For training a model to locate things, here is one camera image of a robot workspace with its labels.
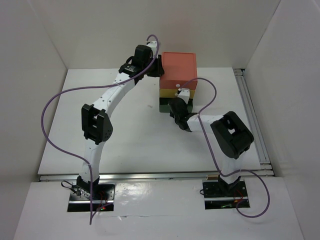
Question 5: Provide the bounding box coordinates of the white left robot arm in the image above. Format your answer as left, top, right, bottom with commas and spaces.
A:
76, 41, 164, 200

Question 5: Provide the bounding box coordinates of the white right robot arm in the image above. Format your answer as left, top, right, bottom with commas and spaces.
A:
168, 97, 254, 196

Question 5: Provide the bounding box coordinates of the coral three-tier drawer organizer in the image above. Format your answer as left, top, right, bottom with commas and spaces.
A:
159, 51, 198, 113

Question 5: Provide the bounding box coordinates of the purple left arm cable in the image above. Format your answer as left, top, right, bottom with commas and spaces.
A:
40, 34, 161, 225

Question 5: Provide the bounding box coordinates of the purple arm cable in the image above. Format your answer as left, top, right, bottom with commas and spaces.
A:
40, 34, 161, 225
174, 77, 271, 218

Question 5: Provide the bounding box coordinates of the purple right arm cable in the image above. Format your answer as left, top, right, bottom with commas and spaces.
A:
174, 77, 271, 218

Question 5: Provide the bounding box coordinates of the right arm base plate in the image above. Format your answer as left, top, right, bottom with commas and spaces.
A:
199, 181, 250, 210

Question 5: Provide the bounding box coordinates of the aluminium front rail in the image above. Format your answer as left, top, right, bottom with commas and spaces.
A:
38, 169, 276, 182

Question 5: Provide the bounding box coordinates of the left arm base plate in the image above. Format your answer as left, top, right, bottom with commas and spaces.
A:
66, 181, 116, 213

